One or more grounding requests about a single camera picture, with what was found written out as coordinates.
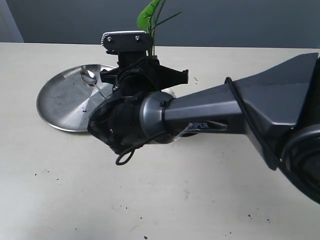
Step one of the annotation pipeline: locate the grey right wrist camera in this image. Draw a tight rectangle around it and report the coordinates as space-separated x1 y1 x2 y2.
100 30 154 55

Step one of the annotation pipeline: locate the artificial red flower plant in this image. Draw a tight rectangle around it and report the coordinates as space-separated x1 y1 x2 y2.
136 0 182 56

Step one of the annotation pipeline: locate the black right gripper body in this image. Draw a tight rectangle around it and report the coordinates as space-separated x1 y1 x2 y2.
100 51 189 97

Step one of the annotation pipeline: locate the white plastic flower pot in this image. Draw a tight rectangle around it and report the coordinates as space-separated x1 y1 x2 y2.
162 88 176 98

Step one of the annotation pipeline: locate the round stainless steel plate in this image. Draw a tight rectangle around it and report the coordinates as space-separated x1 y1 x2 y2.
36 64 114 133

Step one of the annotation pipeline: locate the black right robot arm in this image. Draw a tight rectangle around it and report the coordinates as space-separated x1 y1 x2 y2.
87 52 320 203

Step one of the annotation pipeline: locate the stainless steel spork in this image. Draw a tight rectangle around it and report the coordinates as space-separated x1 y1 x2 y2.
80 65 107 99

